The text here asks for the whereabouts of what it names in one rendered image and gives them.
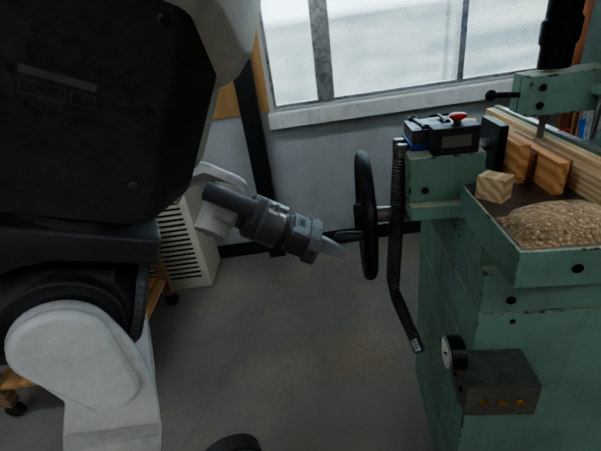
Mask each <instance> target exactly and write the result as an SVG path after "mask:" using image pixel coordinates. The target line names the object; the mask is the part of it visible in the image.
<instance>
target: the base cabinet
mask: <svg viewBox="0 0 601 451"><path fill-rule="evenodd" d="M417 330H418V332H419V336H420V339H421V342H422V344H423V345H424V347H425V350H424V352H421V353H416V367H415V372H416V376H417V380H418V383H419V390H420V393H421V397H422V401H423V404H424V408H425V412H426V416H427V421H428V425H429V428H430V432H431V436H432V439H433V443H434V447H435V451H601V308H584V309H563V310H542V311H503V312H482V313H480V312H478V310H477V309H476V307H475V305H474V303H473V301H472V300H471V298H470V295H469V294H468V292H467V290H466V288H465V286H464V284H463V282H462V281H461V279H460V277H459V275H458V273H457V271H456V269H455V267H454V265H453V263H452V262H451V260H450V258H449V256H448V254H447V252H446V250H445V248H444V246H443V245H442V243H441V241H440V239H439V237H438V235H437V233H436V231H435V229H434V227H433V226H432V224H431V222H430V220H421V228H420V252H419V297H418V320H417ZM441 335H460V336H461V337H462V339H463V341H464V343H465V345H466V349H467V350H492V349H521V350H522V352H523V354H524V355H525V357H526V359H527V360H528V362H529V364H530V366H531V368H532V369H533V370H534V372H535V373H536V375H537V377H538V379H539V381H540V382H541V384H542V386H543V387H542V390H541V393H540V397H539V399H538V404H537V408H536V411H535V413H534V414H533V415H464V414H463V412H462V409H461V405H460V403H459V400H458V397H457V395H456V392H455V389H454V386H453V383H452V380H451V374H452V372H448V371H447V370H446V369H445V367H444V364H443V360H442V356H441V351H440V337H441Z"/></svg>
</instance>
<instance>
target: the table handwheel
mask: <svg viewBox="0 0 601 451"><path fill-rule="evenodd" d="M354 180H355V196H356V203H355V204H354V205H353V215H354V225H355V227H356V228H357V229H358V231H359V232H363V240H362V241H360V256H361V264H362V270H363V274H364V277H365V278H366V279H367V280H374V279H375V278H376V277H377V273H378V231H377V223H380V222H392V221H393V211H394V210H393V208H394V207H393V206H392V205H391V206H381V207H377V205H376V197H375V189H374V182H373V175H372V169H371V164H370V160H369V157H368V153H367V152H366V151H364V150H359V151H358V152H356V154H355V157H354ZM404 209H405V210H404V212H405V213H404V220H410V217H409V215H408V213H407V210H406V208H404Z"/></svg>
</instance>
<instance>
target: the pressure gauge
mask: <svg viewBox="0 0 601 451"><path fill-rule="evenodd" d="M440 351H441V356H442V360H443V364H444V367H445V369H446V370H447V371H448V372H451V371H455V372H456V373H457V374H459V375H461V373H462V372H463V371H466V369H468V354H467V349H466V345H465V343H464V341H463V339H462V337H461V336H460V335H441V337H440ZM444 352H446V354H448V355H446V354H444Z"/></svg>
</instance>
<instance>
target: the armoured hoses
mask: <svg viewBox="0 0 601 451"><path fill-rule="evenodd" d="M409 149H410V145H409V144H408V143H405V139H404V138H394V139H393V157H392V159H393V160H392V161H393V163H392V177H391V179H392V180H391V191H390V192H391V194H390V196H391V197H390V206H391V205H392V206H393V207H394V208H393V210H394V211H393V221H392V222H389V224H388V225H389V226H388V227H389V228H388V230H389V231H388V245H387V247H388V248H387V262H386V263H387V264H386V280H387V281H386V282H387V285H388V288H389V293H390V296H391V299H392V303H393V305H394V309H395V310H396V312H397V315H398V318H400V321H401V323H402V326H403V328H404V331H405V334H407V337H408V339H409V340H410V341H409V342H410V345H411V349H412V351H413V352H414V353H421V352H424V350H425V347H424V345H423V344H422V342H421V339H420V336H419V332H418V330H417V329H416V328H415V325H414V324H413V323H414V322H413V321H412V318H411V315H410V312H409V311H408V309H407V306H406V303H405V301H404V299H403V298H402V294H401V291H400V286H399V285H400V274H401V272H400V271H401V261H402V260H401V258H402V238H403V237H402V236H403V222H404V213H405V212H404V210H405V209H404V208H405V207H404V202H405V201H404V200H405V198H404V197H405V192H404V191H405V189H404V188H405V186H404V185H405V180H404V179H405V152H406V151H407V150H409Z"/></svg>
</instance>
